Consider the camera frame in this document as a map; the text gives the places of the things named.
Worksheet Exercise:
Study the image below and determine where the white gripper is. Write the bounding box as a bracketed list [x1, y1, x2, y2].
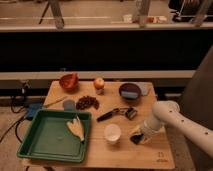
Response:
[130, 125, 150, 144]

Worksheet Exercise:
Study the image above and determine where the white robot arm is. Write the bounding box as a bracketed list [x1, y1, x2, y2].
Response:
[130, 101, 213, 158]

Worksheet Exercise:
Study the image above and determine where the blue sponge eraser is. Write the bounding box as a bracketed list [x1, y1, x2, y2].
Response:
[121, 91, 138, 99]

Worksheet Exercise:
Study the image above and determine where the white plastic cup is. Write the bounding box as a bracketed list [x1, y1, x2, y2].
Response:
[104, 124, 121, 144]

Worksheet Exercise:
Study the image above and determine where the dark brown bowl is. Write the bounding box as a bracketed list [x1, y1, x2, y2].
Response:
[119, 83, 141, 100]

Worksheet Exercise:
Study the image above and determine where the grey cloth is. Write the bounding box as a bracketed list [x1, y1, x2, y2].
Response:
[138, 82, 150, 96]

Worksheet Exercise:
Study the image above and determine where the bunch of dark grapes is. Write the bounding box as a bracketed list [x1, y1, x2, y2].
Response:
[76, 96, 100, 110]

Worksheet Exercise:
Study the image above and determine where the red yellow apple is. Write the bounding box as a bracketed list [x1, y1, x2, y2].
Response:
[93, 77, 104, 89]

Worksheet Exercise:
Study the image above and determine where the grey round lid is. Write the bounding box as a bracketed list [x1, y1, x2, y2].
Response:
[63, 100, 76, 111]

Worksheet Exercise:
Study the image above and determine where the red bowl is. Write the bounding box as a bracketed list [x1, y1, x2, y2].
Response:
[59, 73, 78, 91]

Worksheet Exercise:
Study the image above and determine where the wooden stick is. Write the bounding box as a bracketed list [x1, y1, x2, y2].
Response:
[43, 96, 67, 108]

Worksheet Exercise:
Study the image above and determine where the green plastic tray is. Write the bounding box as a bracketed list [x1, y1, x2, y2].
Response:
[17, 110, 91, 163]

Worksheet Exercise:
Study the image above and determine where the blue power box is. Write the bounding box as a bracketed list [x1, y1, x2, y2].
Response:
[25, 103, 43, 120]

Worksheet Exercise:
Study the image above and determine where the black handled peeler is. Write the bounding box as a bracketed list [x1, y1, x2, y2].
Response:
[97, 107, 137, 122]

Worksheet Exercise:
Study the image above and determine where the black cable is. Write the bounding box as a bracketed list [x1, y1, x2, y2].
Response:
[0, 83, 31, 143]

